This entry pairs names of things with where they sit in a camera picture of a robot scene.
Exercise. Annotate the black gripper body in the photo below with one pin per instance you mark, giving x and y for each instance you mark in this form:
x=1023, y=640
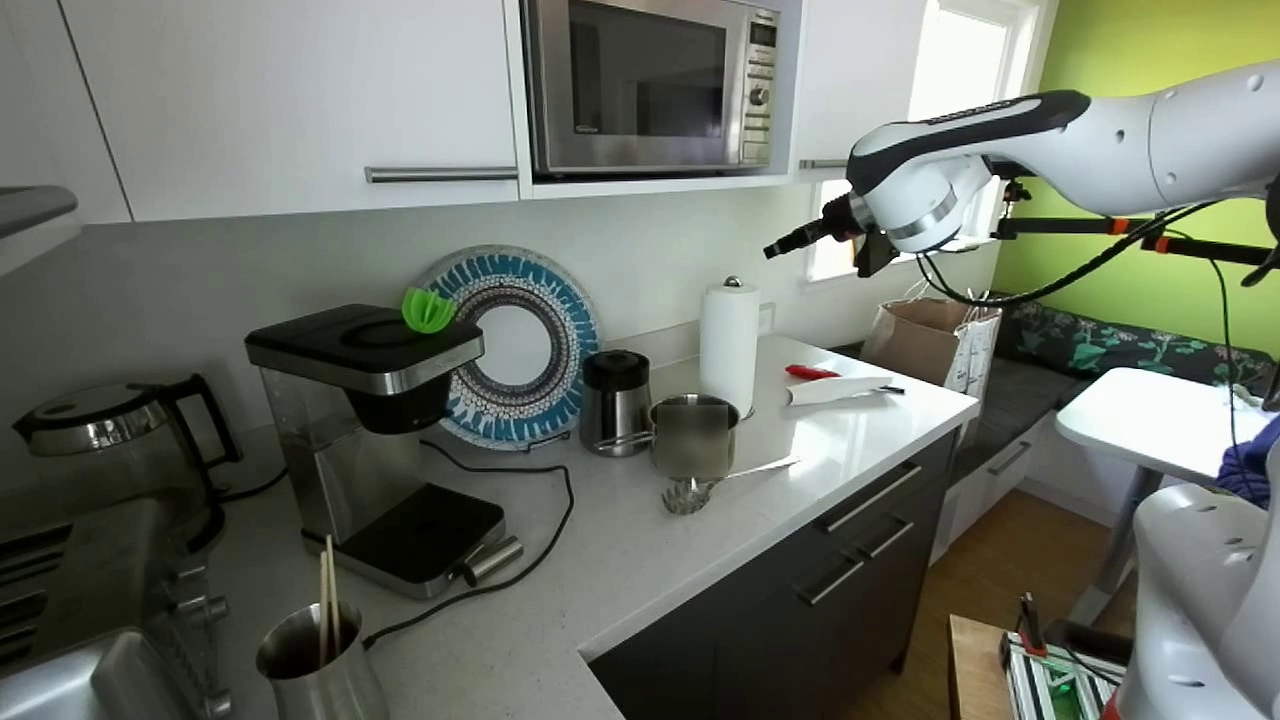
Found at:
x=854, y=223

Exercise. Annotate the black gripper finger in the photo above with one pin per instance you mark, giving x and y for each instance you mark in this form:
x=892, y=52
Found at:
x=798, y=235
x=800, y=245

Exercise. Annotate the metal paper towel stand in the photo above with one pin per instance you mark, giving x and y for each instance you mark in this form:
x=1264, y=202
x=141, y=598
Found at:
x=729, y=283

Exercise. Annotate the white paper towel roll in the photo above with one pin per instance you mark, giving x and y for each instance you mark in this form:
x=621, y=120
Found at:
x=729, y=346

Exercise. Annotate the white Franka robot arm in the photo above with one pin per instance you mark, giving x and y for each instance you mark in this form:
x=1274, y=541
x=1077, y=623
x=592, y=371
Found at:
x=1172, y=147

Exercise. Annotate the small red utensil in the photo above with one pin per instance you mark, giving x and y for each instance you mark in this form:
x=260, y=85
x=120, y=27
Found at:
x=810, y=371

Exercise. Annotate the brown cardboard box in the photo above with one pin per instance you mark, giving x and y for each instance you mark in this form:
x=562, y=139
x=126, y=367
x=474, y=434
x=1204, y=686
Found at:
x=923, y=341

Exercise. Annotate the white plastic utensil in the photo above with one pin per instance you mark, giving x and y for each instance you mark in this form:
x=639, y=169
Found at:
x=842, y=388

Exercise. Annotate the white upper cabinet door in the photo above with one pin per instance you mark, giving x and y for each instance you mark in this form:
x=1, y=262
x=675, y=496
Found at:
x=265, y=92
x=861, y=66

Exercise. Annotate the small steel pot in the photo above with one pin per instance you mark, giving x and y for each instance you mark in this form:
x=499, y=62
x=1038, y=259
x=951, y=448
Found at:
x=692, y=434

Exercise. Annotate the stainless steel microwave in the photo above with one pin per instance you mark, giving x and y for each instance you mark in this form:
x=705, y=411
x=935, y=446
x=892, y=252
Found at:
x=641, y=80

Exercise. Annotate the blue white decorative plate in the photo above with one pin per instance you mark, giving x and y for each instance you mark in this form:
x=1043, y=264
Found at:
x=565, y=332

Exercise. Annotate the dark patterned bench cushion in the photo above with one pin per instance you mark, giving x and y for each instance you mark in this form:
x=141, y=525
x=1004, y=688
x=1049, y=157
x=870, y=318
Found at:
x=1106, y=346

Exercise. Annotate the white side table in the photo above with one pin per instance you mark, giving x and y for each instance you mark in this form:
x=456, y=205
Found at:
x=1144, y=422

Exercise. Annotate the green plastic lid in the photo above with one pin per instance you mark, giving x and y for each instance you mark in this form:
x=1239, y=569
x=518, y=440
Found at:
x=427, y=309

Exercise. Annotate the dark lower cabinet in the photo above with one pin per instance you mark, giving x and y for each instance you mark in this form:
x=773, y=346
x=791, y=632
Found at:
x=744, y=626

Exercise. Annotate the black steel coffee machine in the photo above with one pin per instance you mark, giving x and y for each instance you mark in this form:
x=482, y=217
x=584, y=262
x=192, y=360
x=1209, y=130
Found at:
x=366, y=355

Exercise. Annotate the wooden board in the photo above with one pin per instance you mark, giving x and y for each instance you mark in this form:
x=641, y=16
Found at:
x=974, y=666

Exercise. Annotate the blue cloth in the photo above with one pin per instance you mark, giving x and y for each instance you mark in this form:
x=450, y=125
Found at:
x=1254, y=465

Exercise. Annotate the green white box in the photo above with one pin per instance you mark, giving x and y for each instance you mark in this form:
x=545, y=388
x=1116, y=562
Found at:
x=1061, y=682

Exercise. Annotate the wooden chopstick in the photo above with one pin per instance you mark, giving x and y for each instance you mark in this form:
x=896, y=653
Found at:
x=332, y=605
x=321, y=601

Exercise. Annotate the steel utensil cup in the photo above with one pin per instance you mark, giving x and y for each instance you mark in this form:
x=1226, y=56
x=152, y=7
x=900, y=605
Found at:
x=315, y=682

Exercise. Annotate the black electric kettle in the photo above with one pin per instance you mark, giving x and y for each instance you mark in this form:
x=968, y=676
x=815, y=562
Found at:
x=106, y=440

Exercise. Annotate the grey range hood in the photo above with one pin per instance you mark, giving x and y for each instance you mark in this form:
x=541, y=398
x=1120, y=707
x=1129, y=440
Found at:
x=33, y=213

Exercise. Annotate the black wrist camera block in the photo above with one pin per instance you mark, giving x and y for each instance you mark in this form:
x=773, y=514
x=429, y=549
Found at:
x=879, y=259

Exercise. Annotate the white wall outlet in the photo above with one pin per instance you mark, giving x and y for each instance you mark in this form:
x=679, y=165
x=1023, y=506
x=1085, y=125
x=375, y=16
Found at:
x=767, y=321

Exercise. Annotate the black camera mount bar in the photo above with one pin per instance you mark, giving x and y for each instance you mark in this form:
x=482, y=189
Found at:
x=1065, y=224

